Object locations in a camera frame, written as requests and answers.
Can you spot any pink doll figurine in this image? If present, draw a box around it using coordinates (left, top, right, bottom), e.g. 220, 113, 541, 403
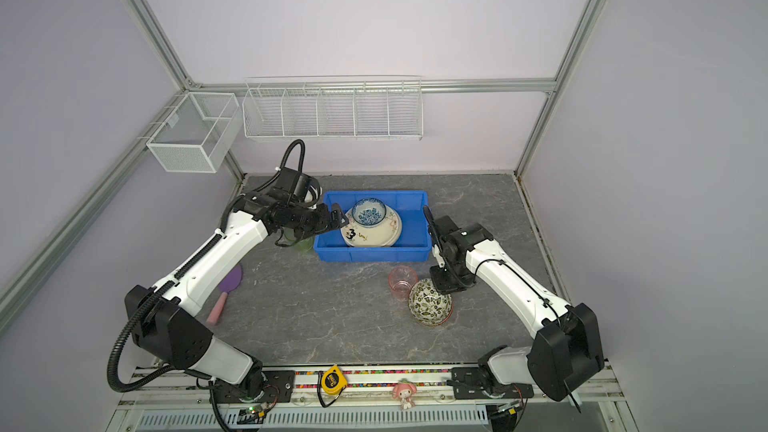
392, 380, 418, 411

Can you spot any yellow tape measure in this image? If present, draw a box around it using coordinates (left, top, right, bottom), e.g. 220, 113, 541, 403
316, 365, 348, 408

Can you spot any purple silicone spatula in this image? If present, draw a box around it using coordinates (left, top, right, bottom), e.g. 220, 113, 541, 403
206, 264, 243, 326

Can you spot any white wire wall rack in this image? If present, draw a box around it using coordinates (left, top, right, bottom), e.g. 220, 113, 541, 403
242, 75, 424, 140

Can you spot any cream painted plate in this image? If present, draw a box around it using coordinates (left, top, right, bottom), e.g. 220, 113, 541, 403
341, 206, 403, 248

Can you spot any pink glass cup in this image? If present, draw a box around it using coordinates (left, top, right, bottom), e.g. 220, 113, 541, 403
388, 265, 419, 300

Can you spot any white mesh basket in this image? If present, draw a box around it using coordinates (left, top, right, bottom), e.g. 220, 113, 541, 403
147, 92, 243, 173

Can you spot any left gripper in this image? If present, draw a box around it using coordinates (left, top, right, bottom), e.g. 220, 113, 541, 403
288, 203, 349, 240

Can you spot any blue patterned bowl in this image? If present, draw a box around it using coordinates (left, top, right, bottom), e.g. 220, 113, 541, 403
351, 197, 387, 227

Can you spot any green glass cup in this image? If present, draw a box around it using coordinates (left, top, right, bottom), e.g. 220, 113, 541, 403
287, 235, 314, 252

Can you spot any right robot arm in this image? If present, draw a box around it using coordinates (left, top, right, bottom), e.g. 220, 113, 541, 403
423, 206, 605, 406

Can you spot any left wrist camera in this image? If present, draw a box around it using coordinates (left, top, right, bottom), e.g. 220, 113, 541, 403
270, 167, 321, 207

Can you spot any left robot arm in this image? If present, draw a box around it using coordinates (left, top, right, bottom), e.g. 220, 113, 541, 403
106, 139, 348, 401

